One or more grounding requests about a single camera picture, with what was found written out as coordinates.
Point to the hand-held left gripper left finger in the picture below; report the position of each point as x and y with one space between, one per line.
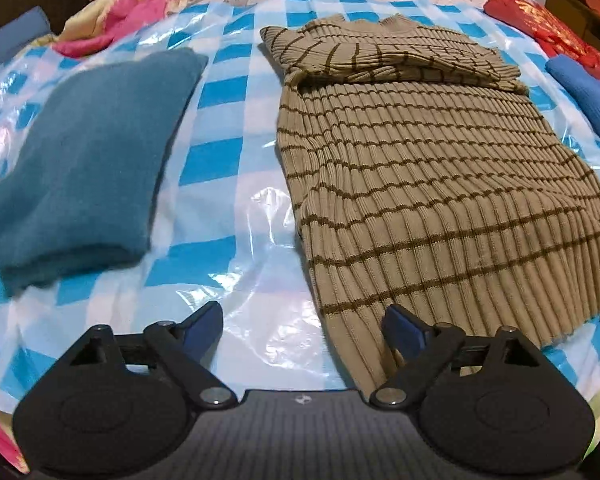
205 324

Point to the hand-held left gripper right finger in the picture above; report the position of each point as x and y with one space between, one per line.
402 327

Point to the beige striped ribbed sweater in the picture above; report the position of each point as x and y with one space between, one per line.
405 185

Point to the blue checkered plastic sheet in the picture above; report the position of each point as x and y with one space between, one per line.
220 160

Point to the teal folded sweater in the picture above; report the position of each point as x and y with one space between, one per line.
80 160

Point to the blue folded cloth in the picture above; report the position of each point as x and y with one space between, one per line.
590 100

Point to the pink floral quilt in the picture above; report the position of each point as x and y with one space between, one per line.
130 15

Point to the red gold plastic bag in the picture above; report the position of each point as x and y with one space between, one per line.
545 25

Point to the blue pillow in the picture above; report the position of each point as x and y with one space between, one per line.
15 30

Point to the brown cardboard box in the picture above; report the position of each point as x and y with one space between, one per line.
570 10

